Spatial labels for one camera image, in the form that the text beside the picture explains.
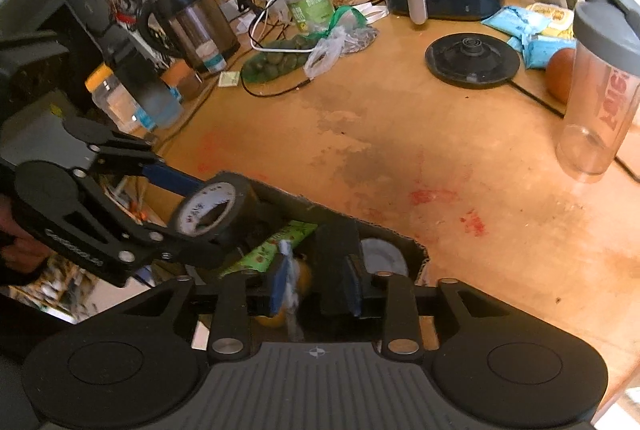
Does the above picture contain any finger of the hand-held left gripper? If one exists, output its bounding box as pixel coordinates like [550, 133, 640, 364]
[64, 119, 207, 197]
[90, 181, 227, 272]

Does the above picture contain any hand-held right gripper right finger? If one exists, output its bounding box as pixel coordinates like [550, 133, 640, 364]
[345, 255, 546, 358]

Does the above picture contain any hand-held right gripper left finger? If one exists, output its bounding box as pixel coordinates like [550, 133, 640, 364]
[80, 255, 291, 361]

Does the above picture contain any orange and white ball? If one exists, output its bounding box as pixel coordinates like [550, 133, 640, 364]
[254, 254, 314, 330]

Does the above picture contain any green tube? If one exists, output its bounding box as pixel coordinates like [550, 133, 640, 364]
[219, 219, 319, 277]

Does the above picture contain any white jar orange label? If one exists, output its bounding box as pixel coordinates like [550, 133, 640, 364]
[359, 237, 409, 282]

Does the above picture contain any black tape roll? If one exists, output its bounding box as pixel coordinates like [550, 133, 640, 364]
[167, 171, 257, 249]

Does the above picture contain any cardboard box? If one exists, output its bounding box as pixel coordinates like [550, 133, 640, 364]
[149, 179, 432, 352]

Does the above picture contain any person's left hand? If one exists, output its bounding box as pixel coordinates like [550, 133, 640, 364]
[0, 205, 57, 287]

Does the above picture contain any dark capped plastic bottle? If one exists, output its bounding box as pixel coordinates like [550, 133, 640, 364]
[106, 44, 184, 132]

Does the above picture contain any plastic jar orange lid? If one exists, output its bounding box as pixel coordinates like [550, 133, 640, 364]
[84, 63, 147, 134]

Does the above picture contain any orange brown cup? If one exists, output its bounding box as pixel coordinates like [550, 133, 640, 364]
[161, 59, 207, 102]

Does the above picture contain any electric kettle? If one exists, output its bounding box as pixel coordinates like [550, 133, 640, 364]
[137, 0, 242, 74]

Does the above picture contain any net bag of green fruits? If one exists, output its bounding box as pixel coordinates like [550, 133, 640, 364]
[241, 34, 322, 87]

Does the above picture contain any green can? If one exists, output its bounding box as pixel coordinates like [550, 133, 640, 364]
[285, 0, 337, 34]

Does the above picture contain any crumpled clear plastic bag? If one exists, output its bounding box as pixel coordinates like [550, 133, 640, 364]
[303, 6, 382, 79]

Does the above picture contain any black round kettle base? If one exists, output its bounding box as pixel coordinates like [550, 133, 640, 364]
[424, 34, 521, 90]

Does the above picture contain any orange fruit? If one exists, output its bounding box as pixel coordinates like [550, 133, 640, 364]
[544, 47, 577, 104]

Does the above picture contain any blue snack packet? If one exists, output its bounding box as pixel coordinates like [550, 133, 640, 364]
[481, 4, 539, 37]
[507, 33, 577, 71]

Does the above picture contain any clear shaker bottle grey lid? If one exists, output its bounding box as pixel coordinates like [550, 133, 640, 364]
[555, 0, 640, 184]

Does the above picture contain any yellow packet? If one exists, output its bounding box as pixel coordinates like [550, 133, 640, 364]
[526, 2, 577, 39]

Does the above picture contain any thin black cable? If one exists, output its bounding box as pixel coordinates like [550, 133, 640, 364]
[241, 77, 316, 98]

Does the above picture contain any white cable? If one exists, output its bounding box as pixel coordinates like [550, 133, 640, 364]
[249, 0, 291, 53]

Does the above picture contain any black power cable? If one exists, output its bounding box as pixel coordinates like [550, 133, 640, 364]
[507, 79, 640, 185]

